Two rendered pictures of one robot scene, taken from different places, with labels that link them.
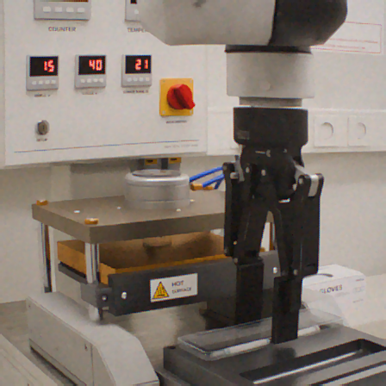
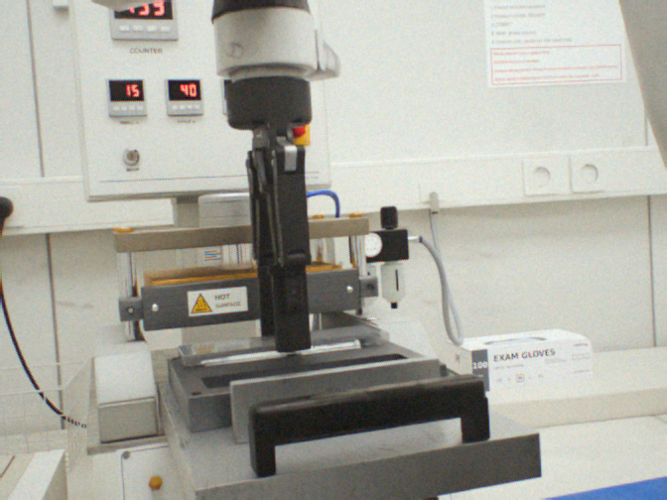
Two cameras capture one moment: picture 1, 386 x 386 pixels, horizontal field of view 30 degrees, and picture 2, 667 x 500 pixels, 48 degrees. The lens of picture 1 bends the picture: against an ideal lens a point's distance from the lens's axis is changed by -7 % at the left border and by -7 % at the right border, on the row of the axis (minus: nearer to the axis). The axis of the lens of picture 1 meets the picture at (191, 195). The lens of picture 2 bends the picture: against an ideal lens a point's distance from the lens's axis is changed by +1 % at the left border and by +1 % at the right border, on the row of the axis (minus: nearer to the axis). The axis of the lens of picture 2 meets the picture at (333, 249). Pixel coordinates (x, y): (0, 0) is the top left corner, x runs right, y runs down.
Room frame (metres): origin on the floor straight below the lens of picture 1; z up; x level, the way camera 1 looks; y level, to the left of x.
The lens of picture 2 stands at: (0.10, -0.31, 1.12)
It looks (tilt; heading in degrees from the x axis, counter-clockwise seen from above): 3 degrees down; 16
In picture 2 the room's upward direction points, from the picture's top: 4 degrees counter-clockwise
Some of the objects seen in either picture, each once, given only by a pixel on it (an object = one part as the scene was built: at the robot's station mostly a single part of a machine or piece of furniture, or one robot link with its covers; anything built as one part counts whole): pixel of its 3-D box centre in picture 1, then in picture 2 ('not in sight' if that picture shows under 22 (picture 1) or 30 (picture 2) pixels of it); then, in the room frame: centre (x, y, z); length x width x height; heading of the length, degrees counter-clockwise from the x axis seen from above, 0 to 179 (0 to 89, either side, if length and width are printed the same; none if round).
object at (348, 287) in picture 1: (309, 292); (517, 358); (1.49, -0.25, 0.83); 0.23 x 0.12 x 0.07; 119
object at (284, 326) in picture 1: (286, 308); (291, 310); (0.71, -0.09, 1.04); 0.03 x 0.01 x 0.07; 122
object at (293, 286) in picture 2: (299, 287); (294, 281); (0.69, -0.10, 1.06); 0.03 x 0.01 x 0.05; 32
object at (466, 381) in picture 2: not in sight; (372, 421); (0.54, -0.20, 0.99); 0.15 x 0.02 x 0.04; 123
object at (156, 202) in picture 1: (158, 220); (247, 245); (0.95, 0.04, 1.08); 0.31 x 0.24 x 0.13; 123
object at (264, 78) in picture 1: (273, 79); (281, 56); (0.76, -0.08, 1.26); 0.13 x 0.12 x 0.05; 122
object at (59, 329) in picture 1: (84, 347); (121, 373); (0.78, 0.12, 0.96); 0.25 x 0.05 x 0.07; 33
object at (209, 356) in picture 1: (264, 338); (284, 350); (0.73, -0.08, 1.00); 0.18 x 0.06 x 0.02; 123
